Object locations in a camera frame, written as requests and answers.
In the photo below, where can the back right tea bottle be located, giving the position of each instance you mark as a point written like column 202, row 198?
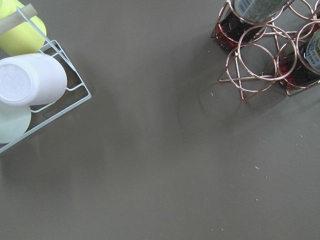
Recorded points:
column 243, row 20

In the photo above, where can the copper wire bottle rack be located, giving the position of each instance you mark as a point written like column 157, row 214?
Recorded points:
column 253, row 67

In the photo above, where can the front tea bottle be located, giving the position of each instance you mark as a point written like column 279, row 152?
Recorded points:
column 307, row 70

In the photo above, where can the white cup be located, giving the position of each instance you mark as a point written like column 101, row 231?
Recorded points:
column 31, row 79

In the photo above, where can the white wire cup rack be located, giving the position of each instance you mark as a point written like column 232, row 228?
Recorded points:
column 76, row 93

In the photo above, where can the tea bottle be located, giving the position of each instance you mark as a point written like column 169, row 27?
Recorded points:
column 243, row 20
column 307, row 70

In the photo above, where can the pale green cup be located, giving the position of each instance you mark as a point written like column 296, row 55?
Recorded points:
column 14, row 122

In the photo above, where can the yellow green cup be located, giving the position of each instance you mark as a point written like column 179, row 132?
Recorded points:
column 22, row 39

